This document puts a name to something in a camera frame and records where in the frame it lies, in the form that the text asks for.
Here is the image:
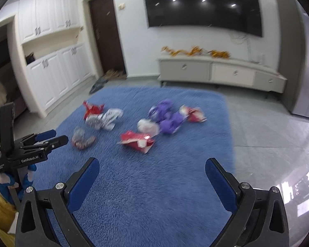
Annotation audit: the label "blue fluffy rug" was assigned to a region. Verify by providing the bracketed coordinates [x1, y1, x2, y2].
[32, 86, 235, 247]

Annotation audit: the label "grey white television cabinet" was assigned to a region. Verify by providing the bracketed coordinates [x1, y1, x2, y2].
[158, 57, 287, 99]

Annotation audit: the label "dark brown door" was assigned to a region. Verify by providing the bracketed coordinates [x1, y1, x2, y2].
[89, 0, 126, 76]

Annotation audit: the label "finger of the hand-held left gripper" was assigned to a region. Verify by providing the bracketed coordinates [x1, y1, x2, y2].
[15, 130, 57, 144]
[20, 135, 69, 153]

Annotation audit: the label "white upper wall cabinet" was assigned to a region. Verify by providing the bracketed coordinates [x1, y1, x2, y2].
[18, 0, 80, 43]

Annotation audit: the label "crumpled white silver wrapper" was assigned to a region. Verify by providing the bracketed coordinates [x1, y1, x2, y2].
[85, 108, 124, 132]

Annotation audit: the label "red tan wrapper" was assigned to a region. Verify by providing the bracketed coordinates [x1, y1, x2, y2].
[179, 105, 207, 123]

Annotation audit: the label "person's left hand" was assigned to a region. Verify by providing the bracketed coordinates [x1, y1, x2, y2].
[0, 163, 37, 194]

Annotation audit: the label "grey refrigerator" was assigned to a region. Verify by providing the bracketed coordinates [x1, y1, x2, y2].
[274, 0, 309, 121]

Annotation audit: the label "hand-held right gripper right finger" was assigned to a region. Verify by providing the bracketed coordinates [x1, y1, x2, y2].
[205, 157, 290, 247]

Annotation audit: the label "small crumpled red wrapper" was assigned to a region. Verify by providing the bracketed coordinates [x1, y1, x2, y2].
[82, 101, 105, 120]

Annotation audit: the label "white wall cupboards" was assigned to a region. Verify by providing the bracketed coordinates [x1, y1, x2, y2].
[24, 42, 93, 112]

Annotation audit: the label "large crumpled red wrapper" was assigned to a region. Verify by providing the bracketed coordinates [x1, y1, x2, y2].
[119, 131, 155, 155]

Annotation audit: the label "golden dragon decoration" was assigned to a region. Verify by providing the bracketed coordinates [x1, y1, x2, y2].
[162, 46, 209, 57]

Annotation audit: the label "black wall television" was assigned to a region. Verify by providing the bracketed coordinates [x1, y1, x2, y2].
[142, 0, 263, 38]

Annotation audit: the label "tan doormat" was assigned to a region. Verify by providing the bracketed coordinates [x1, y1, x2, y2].
[102, 69, 126, 80]

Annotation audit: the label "television cables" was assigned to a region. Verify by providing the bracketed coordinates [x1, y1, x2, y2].
[229, 32, 256, 62]

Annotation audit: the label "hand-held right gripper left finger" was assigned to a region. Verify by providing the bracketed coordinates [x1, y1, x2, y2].
[15, 157, 100, 247]

